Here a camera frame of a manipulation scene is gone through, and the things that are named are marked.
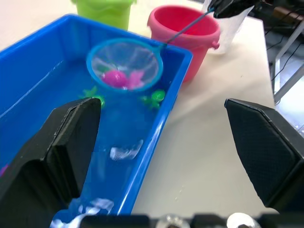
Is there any grey metal table frame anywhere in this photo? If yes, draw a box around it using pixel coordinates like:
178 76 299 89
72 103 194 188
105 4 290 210
273 20 304 105

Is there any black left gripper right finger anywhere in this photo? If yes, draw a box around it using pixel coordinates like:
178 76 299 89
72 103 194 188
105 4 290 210
224 98 304 215

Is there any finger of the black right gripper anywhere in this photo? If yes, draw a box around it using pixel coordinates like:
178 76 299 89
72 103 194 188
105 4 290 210
209 0 256 19

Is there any clear plastic cup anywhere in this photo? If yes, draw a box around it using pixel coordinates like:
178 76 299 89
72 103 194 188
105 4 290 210
201 0 255 55

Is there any black floor cable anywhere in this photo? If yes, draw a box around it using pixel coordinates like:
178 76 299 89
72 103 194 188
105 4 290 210
265 28 304 83

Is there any blue hand net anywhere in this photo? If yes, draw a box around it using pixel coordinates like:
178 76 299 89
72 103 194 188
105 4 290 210
85 8 216 93

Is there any blue plastic tub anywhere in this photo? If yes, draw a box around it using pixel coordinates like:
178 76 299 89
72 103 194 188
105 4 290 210
0 13 193 228

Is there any pink toy fish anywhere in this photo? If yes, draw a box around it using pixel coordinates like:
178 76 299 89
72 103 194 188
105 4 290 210
102 70 145 90

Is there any pink plastic bucket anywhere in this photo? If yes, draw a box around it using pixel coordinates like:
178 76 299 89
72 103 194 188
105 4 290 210
147 6 221 83

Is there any green toy fish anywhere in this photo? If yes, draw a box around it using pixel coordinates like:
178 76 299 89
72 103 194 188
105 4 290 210
79 85 106 108
140 90 166 110

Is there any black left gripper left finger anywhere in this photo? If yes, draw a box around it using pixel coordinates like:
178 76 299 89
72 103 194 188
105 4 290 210
0 96 102 228

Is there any green plastic bucket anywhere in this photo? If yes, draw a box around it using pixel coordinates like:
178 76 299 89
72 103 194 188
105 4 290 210
70 0 138 31

